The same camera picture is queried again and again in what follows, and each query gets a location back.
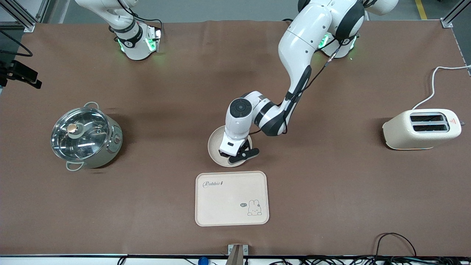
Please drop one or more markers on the blue round cap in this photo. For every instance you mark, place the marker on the blue round cap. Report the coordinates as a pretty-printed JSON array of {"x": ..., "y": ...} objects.
[{"x": 203, "y": 261}]

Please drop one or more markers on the cream round plate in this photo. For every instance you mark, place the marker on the cream round plate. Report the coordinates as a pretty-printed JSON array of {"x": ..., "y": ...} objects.
[{"x": 215, "y": 143}]

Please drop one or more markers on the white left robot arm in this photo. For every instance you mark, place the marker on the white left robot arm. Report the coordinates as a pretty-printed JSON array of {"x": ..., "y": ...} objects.
[{"x": 301, "y": 44}]

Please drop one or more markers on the cream tray with rabbit print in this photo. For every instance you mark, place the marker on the cream tray with rabbit print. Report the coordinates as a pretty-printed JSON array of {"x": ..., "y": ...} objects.
[{"x": 228, "y": 206}]

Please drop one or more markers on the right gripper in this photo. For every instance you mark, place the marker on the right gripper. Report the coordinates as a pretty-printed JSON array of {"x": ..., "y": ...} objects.
[{"x": 3, "y": 69}]

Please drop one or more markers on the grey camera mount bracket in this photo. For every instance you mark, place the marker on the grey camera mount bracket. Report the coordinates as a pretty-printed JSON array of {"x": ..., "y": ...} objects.
[{"x": 237, "y": 252}]

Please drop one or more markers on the glass pot lid with knob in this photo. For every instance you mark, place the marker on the glass pot lid with knob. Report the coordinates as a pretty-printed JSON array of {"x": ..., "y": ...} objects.
[{"x": 84, "y": 143}]

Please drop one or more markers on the brown table cloth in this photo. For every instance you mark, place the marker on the brown table cloth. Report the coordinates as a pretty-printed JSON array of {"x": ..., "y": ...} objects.
[{"x": 147, "y": 110}]

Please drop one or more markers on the cream two-slot toaster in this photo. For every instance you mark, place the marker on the cream two-slot toaster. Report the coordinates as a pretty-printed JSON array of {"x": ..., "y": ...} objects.
[{"x": 401, "y": 132}]

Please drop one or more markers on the metal connector box green light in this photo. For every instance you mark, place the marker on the metal connector box green light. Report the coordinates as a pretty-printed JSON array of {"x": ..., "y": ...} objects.
[{"x": 153, "y": 38}]

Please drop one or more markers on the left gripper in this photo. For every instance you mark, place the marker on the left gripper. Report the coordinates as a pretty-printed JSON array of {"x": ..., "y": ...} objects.
[{"x": 223, "y": 154}]

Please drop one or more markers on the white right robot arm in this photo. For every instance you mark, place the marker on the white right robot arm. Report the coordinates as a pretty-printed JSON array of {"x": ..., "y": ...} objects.
[{"x": 136, "y": 48}]

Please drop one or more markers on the aluminium frame profile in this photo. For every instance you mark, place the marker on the aluminium frame profile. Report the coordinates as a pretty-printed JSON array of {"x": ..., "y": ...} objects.
[
  {"x": 22, "y": 18},
  {"x": 454, "y": 13}
]

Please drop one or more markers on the steel pot with glass lid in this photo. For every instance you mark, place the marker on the steel pot with glass lid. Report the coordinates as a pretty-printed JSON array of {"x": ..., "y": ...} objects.
[{"x": 114, "y": 143}]

